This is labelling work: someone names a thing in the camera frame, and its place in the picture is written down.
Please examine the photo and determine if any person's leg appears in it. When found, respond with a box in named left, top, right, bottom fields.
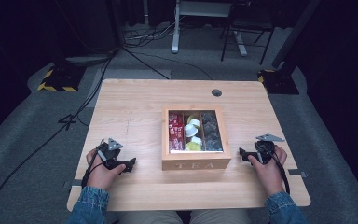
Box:
left=189, top=208, right=254, bottom=224
left=117, top=210, right=185, bottom=224

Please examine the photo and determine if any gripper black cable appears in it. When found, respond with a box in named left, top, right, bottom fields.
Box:
left=265, top=146, right=291, bottom=196
left=80, top=146, right=107, bottom=189

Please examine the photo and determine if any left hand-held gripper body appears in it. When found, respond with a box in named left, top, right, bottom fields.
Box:
left=97, top=137, right=129, bottom=171

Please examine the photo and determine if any person's left leg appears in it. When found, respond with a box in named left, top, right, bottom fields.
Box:
left=117, top=210, right=185, bottom=224

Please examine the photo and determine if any bundle of floor cables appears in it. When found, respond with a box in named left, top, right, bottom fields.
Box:
left=123, top=15, right=187, bottom=49

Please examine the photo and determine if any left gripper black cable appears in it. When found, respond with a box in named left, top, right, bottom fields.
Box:
left=80, top=146, right=107, bottom=189

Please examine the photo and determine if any grey tape strip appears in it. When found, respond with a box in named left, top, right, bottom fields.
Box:
left=63, top=178, right=84, bottom=189
left=287, top=168, right=308, bottom=178

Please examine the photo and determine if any large white capsule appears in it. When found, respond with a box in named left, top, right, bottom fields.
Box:
left=184, top=124, right=199, bottom=138

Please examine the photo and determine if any person's left hand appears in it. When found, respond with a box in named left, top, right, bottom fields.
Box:
left=86, top=148, right=127, bottom=191

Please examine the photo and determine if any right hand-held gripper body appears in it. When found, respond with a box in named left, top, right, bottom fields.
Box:
left=254, top=133, right=285, bottom=165

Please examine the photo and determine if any white desk frame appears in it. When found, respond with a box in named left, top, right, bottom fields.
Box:
left=171, top=0, right=249, bottom=57

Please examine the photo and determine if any row of red sachets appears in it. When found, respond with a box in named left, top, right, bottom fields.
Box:
left=168, top=112, right=186, bottom=152

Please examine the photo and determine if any person's right hand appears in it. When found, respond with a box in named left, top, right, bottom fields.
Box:
left=247, top=145, right=289, bottom=197

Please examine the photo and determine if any long black floor cable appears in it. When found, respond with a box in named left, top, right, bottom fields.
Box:
left=0, top=50, right=117, bottom=224

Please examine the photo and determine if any black chair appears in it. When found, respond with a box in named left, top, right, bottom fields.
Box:
left=220, top=0, right=276, bottom=66

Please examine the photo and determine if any dark slanted pole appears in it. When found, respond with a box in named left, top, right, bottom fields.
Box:
left=271, top=0, right=322, bottom=70

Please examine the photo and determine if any stand base with striped tape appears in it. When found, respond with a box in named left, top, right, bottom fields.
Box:
left=257, top=68, right=300, bottom=95
left=37, top=63, right=87, bottom=93

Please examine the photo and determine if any wooden tea box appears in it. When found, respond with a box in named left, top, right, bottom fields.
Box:
left=161, top=105, right=232, bottom=172

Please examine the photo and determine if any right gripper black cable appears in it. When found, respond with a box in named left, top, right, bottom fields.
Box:
left=265, top=146, right=291, bottom=196

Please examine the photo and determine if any thin black floor cable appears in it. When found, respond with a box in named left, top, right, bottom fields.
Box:
left=135, top=50, right=213, bottom=81

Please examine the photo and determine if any pile of dark capsules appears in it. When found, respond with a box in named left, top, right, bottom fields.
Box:
left=200, top=111, right=224, bottom=152

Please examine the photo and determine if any person's right leg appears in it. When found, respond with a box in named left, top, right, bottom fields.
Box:
left=189, top=208, right=254, bottom=224

